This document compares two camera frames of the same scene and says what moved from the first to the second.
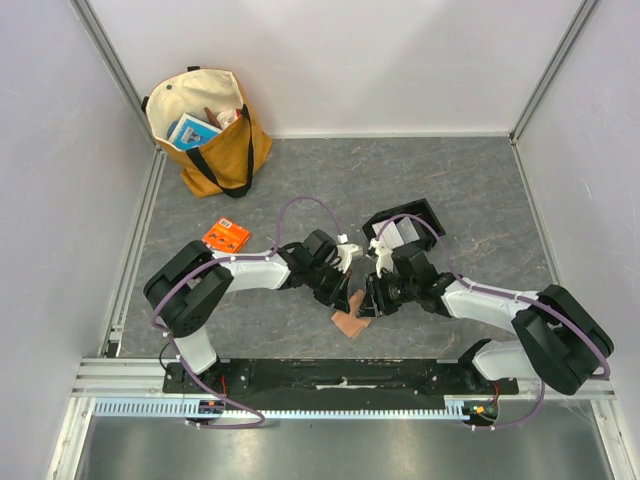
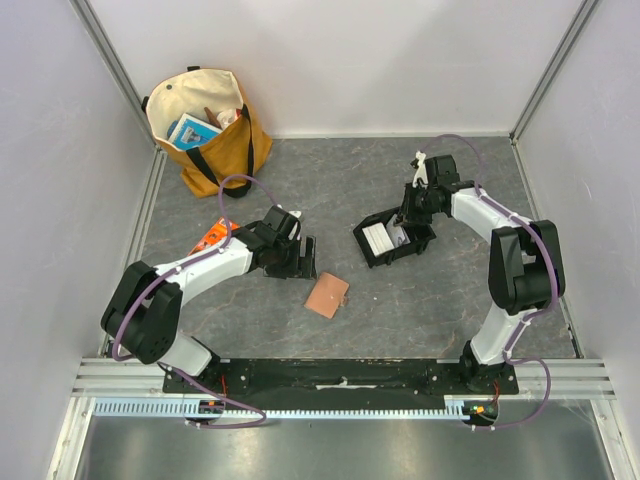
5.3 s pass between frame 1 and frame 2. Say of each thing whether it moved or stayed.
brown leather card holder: moved
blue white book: stayed
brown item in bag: stayed
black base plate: stayed
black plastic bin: moved
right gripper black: moved
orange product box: stayed
